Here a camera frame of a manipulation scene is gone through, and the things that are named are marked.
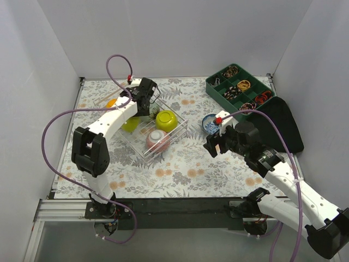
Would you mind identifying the blue floral white bowl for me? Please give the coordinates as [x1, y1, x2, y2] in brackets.
[202, 114, 219, 135]

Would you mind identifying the lime green bowl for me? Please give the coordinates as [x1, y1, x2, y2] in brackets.
[155, 110, 178, 133]
[121, 117, 140, 133]

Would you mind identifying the white wire dish rack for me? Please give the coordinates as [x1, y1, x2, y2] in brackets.
[108, 89, 188, 167]

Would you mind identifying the mint green floral bowl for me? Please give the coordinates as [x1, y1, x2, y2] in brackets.
[149, 103, 161, 121]

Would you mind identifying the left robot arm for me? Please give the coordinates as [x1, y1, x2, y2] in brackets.
[71, 78, 158, 218]

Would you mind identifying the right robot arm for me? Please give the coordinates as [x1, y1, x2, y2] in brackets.
[203, 122, 348, 259]

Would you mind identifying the orange bowl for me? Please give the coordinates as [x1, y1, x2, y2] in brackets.
[106, 99, 117, 108]

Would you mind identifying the dark patterned scrunchie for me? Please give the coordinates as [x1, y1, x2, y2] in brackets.
[239, 102, 257, 111]

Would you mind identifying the pink speckled bowl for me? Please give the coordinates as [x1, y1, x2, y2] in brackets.
[146, 129, 171, 153]

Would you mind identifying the black floral scrunchie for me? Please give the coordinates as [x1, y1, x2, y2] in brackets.
[223, 86, 242, 100]

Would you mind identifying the orange black scrunchie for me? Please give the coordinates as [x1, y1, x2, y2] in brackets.
[255, 91, 273, 105]

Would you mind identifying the green compartment tray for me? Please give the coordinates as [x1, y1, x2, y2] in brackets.
[206, 64, 275, 113]

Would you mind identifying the black cloth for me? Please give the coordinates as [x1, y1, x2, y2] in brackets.
[248, 97, 304, 153]

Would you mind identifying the yellow patterned scrunchie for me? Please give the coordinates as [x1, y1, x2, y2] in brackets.
[237, 80, 251, 92]

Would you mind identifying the brown patterned scrunchie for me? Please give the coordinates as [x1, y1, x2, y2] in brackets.
[222, 65, 239, 79]

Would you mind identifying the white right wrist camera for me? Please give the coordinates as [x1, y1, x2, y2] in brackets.
[214, 110, 236, 136]

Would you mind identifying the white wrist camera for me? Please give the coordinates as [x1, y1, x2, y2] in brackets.
[127, 78, 142, 86]
[214, 110, 236, 136]

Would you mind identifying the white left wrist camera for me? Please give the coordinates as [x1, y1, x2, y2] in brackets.
[127, 78, 142, 86]

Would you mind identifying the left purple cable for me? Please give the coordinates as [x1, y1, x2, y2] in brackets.
[40, 54, 138, 245]

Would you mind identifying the purple cable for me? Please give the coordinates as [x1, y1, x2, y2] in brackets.
[223, 109, 303, 262]
[40, 54, 138, 245]

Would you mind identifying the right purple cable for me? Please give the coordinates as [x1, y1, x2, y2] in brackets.
[223, 109, 303, 262]

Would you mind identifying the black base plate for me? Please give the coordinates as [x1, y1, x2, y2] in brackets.
[116, 197, 267, 235]

